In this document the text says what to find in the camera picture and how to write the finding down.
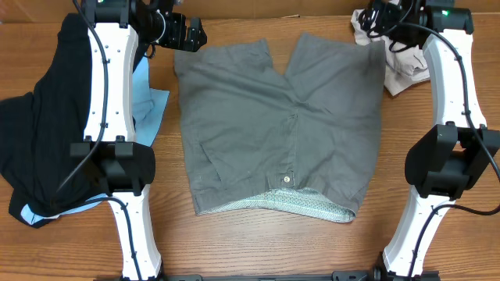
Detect grey shorts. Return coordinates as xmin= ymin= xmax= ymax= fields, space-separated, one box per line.
xmin=174 ymin=34 xmax=386 ymax=223

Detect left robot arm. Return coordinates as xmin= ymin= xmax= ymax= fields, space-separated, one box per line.
xmin=70 ymin=0 xmax=207 ymax=280

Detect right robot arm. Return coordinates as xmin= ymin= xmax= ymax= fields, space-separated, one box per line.
xmin=333 ymin=1 xmax=499 ymax=280

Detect beige folded shorts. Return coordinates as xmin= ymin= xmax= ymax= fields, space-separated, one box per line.
xmin=351 ymin=9 xmax=430 ymax=96

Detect light blue garment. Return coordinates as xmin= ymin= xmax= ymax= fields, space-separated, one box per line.
xmin=9 ymin=57 xmax=170 ymax=227

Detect black garment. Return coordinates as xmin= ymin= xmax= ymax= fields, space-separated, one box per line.
xmin=0 ymin=13 xmax=152 ymax=229

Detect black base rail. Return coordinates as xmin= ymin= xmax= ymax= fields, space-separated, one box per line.
xmin=147 ymin=269 xmax=441 ymax=281

